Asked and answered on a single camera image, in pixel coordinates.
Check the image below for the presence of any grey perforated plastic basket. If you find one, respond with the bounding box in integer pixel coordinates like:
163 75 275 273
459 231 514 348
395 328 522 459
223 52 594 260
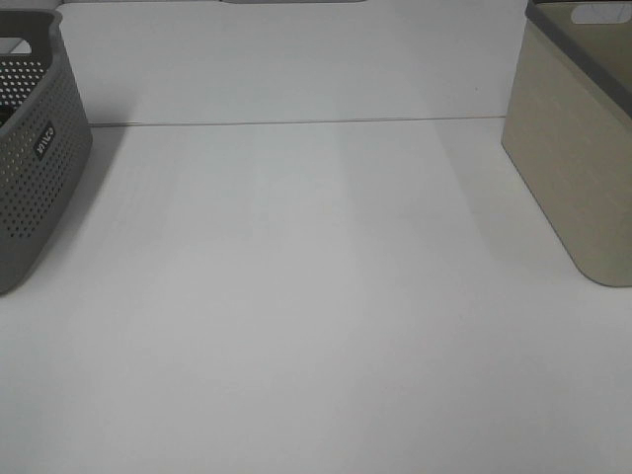
1 9 93 293

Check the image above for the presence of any beige plastic basket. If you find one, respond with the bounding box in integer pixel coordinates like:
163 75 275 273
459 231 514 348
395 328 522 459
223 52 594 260
502 1 631 287

